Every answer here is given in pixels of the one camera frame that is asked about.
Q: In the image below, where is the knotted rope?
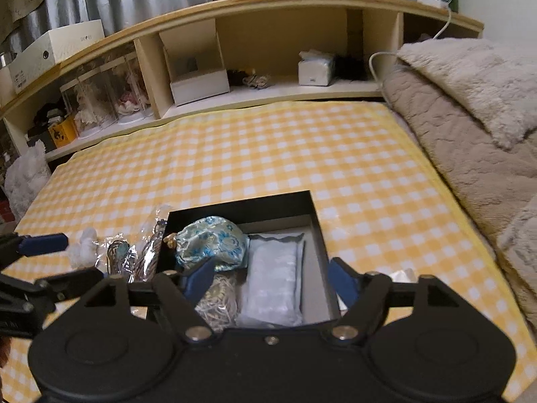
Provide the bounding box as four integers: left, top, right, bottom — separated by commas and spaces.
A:
242, 73, 271, 91

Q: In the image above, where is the white tissue box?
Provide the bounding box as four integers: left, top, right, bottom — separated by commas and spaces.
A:
298, 49, 336, 87

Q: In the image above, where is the white open box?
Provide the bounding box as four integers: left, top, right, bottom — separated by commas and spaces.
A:
158, 19, 231, 107

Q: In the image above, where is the white fluffy cushion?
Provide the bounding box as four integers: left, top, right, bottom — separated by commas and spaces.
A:
4, 140, 52, 221

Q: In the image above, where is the blue floral pouch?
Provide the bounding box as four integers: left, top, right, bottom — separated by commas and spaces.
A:
174, 216, 250, 271

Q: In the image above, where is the beige quilted blanket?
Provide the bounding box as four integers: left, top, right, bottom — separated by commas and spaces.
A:
501, 206, 537, 315

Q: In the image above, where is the clear bag of dark cord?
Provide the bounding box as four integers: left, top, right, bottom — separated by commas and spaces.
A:
101, 237, 139, 280

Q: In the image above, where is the black cloth bundle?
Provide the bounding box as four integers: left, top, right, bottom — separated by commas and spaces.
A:
34, 103, 68, 129

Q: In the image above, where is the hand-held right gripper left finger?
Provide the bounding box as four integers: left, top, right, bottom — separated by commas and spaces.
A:
73, 257, 216, 343

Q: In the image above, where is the white cable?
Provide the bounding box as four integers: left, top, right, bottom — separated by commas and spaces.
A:
368, 6, 454, 93

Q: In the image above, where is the brown quilted blanket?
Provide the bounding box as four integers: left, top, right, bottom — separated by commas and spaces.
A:
384, 65, 537, 315

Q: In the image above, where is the clear bag of brown cord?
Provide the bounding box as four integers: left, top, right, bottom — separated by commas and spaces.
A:
134, 204, 173, 282

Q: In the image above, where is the yellow checkered blanket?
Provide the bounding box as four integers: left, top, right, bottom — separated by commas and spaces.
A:
0, 101, 517, 403

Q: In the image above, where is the white plastic wrapper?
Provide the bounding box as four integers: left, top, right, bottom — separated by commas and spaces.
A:
67, 227, 99, 269

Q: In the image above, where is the small black box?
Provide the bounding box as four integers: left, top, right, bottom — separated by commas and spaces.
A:
27, 132, 57, 154

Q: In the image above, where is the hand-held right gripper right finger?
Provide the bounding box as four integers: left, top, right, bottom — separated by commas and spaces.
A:
326, 258, 456, 340

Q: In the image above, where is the beige fluffy pillow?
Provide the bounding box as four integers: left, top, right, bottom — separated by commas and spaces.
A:
396, 38, 537, 149

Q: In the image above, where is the pink kettle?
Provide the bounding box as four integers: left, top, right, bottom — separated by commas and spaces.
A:
0, 66, 14, 107

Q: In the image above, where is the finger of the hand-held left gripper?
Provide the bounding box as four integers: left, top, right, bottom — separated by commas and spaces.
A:
0, 266, 105, 303
0, 233, 70, 267

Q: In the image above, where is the black fluffy item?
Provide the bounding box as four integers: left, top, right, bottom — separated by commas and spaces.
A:
333, 54, 365, 80

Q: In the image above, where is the wooden shelf unit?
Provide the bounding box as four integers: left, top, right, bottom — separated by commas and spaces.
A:
0, 0, 485, 164

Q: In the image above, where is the white storage box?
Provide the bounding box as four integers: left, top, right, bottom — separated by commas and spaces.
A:
8, 19, 105, 95

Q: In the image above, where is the yellow box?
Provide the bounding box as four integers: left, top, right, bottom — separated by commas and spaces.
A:
49, 117, 79, 148

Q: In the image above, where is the grey white padded packet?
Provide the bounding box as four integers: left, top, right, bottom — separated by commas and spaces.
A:
237, 233, 307, 328

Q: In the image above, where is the white-dress doll in clear case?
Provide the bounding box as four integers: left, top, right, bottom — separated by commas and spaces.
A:
60, 69, 116, 139

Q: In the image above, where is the pink-dress doll in clear case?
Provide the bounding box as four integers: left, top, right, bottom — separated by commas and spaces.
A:
101, 52, 154, 126

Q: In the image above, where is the clear bag of beige twine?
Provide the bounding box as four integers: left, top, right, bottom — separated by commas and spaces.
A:
195, 273, 240, 332

